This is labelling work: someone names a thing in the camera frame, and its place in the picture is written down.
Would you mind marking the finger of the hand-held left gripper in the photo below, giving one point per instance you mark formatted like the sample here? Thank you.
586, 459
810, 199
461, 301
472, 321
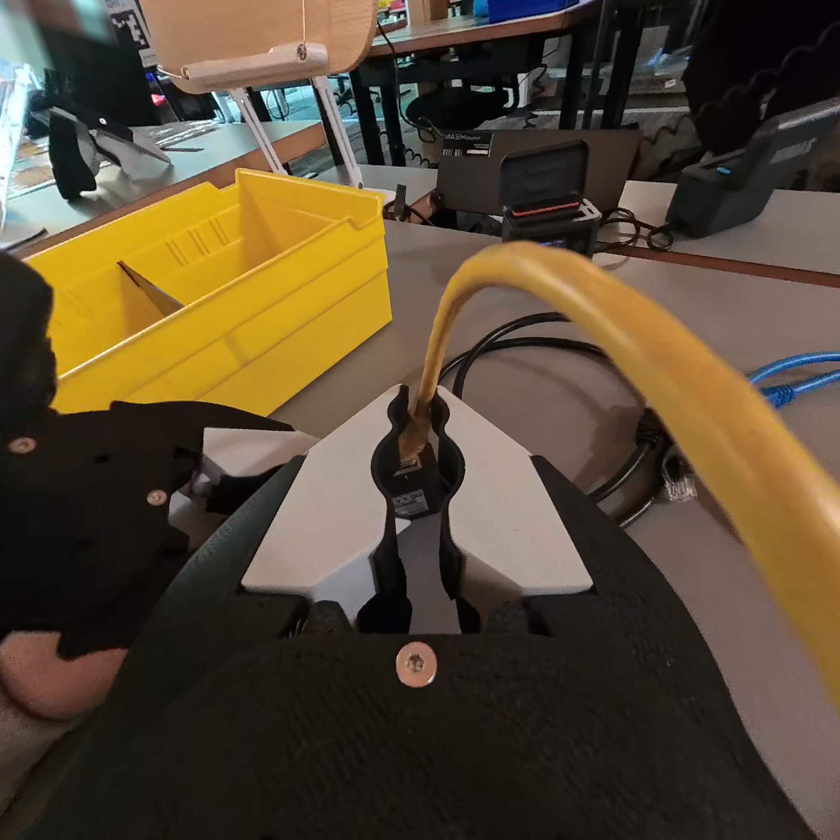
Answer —
187, 512
256, 449

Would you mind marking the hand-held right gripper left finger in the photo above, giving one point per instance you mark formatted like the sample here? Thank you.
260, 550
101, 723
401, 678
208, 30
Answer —
321, 518

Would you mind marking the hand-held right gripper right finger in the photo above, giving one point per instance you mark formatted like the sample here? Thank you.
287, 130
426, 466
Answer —
518, 525

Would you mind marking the black ethernet coupler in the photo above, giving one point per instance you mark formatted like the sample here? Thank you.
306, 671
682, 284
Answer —
413, 492

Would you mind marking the person's left hand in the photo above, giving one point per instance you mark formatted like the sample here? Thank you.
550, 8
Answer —
52, 682

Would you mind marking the yellow plastic bin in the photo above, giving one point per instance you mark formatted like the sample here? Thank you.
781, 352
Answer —
295, 328

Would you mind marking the black bin divider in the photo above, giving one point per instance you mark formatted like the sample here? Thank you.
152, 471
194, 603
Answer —
154, 292

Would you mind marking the grey table with wood edge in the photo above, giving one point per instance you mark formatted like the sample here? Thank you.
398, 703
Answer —
216, 144

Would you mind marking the black and grey device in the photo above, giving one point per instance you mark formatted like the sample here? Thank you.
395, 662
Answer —
65, 157

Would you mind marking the black battery charging case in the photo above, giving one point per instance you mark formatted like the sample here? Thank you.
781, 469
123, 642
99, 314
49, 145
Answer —
548, 177

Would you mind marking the brown cardboard box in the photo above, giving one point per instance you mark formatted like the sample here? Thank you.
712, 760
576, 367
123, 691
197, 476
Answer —
617, 164

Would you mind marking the black round seat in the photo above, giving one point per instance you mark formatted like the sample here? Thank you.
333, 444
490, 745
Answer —
459, 108

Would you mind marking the dark grey charger dock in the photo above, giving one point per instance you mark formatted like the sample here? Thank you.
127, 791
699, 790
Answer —
735, 190

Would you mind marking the wooden lamp with white stand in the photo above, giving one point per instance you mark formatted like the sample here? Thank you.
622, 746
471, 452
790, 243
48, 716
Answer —
262, 33

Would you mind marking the black white printed tag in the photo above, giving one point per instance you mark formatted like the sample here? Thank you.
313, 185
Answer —
128, 26

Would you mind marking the wooden desk with black legs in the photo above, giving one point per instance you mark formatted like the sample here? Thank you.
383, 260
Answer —
472, 29

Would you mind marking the black office chair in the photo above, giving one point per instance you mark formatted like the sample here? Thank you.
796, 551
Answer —
754, 65

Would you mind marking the blue plastic bin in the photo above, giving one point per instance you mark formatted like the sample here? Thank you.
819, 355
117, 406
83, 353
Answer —
525, 6

